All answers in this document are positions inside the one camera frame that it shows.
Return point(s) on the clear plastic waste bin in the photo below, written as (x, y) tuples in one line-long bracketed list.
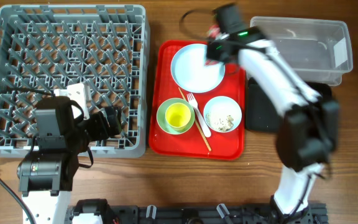
[(318, 50)]

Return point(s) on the yellow plastic cup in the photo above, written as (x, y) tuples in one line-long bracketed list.
[(178, 115)]

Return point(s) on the red plastic serving tray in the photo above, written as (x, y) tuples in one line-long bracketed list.
[(225, 146)]

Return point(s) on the grey plastic dishwasher rack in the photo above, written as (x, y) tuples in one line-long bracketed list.
[(47, 48)]

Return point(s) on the wooden chopstick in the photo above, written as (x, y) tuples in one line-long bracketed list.
[(198, 126)]

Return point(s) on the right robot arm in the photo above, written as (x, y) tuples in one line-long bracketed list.
[(309, 123)]

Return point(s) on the red snack wrapper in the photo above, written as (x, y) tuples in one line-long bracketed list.
[(214, 32)]

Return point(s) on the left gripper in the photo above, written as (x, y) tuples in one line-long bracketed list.
[(103, 131)]

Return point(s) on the black rectangular tray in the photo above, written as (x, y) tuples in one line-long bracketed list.
[(261, 114)]

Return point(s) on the food scraps rice pile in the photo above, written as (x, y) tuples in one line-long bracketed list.
[(219, 121)]

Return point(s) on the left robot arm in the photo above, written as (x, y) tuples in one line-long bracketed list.
[(46, 174)]

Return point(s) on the green ceramic bowl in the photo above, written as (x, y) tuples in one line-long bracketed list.
[(161, 116)]

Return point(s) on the large white round plate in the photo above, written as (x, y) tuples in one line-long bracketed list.
[(190, 72)]

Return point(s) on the light blue bowl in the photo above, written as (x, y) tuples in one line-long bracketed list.
[(227, 105)]

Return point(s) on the white plastic fork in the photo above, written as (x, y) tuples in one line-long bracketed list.
[(193, 102)]

